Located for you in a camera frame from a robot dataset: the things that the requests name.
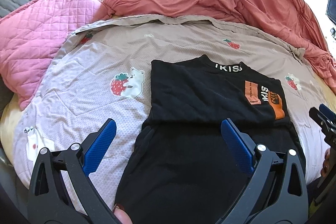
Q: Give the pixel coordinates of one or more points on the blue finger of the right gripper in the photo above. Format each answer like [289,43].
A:
[329,114]

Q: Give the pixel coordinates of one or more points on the pink quilted pillow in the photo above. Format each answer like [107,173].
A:
[33,34]

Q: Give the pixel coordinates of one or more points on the red rumpled blanket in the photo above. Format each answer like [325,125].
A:
[290,20]

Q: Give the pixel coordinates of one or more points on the person's left hand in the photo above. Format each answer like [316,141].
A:
[121,215]

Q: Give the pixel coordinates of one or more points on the person's right hand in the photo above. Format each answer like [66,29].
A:
[326,164]

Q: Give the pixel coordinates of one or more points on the black shirt with orange cuffs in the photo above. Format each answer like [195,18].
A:
[181,170]

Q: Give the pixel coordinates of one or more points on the beige strawberry print bedsheet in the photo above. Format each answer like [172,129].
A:
[104,71]

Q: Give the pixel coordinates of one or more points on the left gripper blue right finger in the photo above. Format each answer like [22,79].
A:
[276,190]

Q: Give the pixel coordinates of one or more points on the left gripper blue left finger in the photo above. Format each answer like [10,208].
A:
[49,201]

